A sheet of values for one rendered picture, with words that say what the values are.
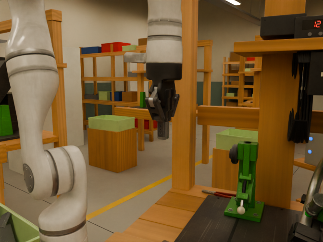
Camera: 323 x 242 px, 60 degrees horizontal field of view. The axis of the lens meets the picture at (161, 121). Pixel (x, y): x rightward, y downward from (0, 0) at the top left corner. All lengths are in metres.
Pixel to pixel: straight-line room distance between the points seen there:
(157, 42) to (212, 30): 11.73
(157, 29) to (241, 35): 11.20
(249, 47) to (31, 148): 0.81
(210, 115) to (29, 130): 0.94
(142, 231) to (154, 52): 0.68
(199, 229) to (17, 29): 0.80
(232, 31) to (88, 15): 5.62
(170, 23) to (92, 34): 8.82
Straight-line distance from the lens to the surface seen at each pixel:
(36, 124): 0.56
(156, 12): 0.57
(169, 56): 0.55
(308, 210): 0.93
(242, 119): 1.31
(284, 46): 1.08
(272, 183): 1.27
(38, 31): 0.63
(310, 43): 1.08
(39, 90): 0.57
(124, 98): 6.72
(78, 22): 9.09
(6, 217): 1.10
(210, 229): 1.03
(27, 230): 1.03
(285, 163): 1.24
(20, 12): 0.69
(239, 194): 1.08
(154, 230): 1.05
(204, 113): 1.35
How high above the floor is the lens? 1.41
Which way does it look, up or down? 9 degrees down
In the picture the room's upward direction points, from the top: straight up
